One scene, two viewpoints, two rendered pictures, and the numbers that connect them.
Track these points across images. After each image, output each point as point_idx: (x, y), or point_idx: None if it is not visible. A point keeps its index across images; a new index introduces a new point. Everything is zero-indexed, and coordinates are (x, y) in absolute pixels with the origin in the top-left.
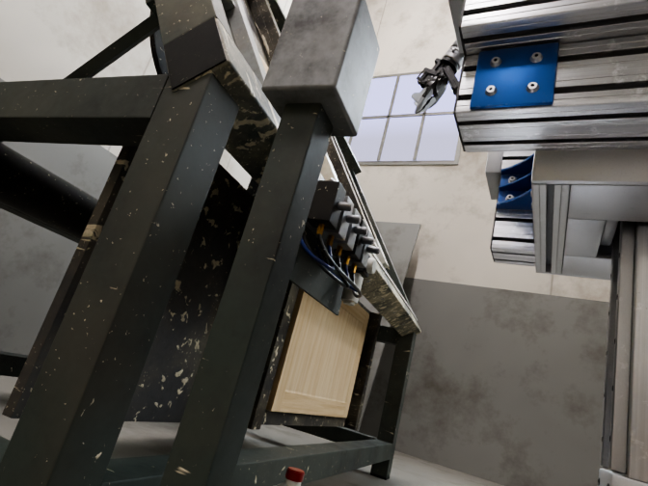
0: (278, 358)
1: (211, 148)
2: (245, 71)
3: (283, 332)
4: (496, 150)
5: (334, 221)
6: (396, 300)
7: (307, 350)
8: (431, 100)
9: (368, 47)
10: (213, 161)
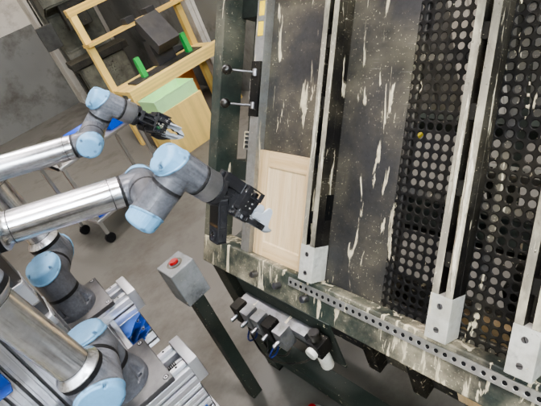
0: None
1: (225, 279)
2: (212, 253)
3: None
4: (151, 346)
5: (240, 321)
6: None
7: None
8: (251, 225)
9: (169, 281)
10: (229, 282)
